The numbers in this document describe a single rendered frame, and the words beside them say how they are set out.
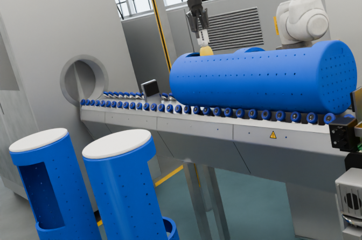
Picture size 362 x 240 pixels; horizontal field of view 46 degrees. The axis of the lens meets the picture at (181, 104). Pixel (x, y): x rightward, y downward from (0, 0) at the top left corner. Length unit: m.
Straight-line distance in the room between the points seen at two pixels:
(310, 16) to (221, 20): 1.72
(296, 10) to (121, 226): 1.26
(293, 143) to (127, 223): 0.72
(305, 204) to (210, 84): 1.01
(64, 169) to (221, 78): 0.84
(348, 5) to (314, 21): 2.50
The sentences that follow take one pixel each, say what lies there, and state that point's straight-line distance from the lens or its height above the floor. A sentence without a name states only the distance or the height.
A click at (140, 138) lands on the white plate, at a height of 1.04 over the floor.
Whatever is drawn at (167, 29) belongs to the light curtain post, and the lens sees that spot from 2.88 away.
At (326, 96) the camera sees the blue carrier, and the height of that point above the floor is 1.05.
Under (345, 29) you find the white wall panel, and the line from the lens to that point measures 4.64.
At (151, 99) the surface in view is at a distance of 2.62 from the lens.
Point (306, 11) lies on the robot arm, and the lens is 2.13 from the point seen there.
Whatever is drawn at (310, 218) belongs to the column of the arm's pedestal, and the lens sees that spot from 2.66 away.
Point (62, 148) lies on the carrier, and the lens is 2.08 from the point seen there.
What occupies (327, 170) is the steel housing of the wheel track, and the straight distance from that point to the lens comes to 1.78.
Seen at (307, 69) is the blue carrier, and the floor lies 1.16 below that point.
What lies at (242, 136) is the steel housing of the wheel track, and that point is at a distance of 1.96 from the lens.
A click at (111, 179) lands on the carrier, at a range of 1.62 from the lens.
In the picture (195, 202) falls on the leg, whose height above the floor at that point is 0.38.
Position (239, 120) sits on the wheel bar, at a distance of 1.97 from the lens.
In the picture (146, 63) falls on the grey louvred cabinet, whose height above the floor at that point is 0.97.
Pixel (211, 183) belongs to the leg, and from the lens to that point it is 2.59.
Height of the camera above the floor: 1.51
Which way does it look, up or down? 13 degrees down
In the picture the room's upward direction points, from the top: 14 degrees counter-clockwise
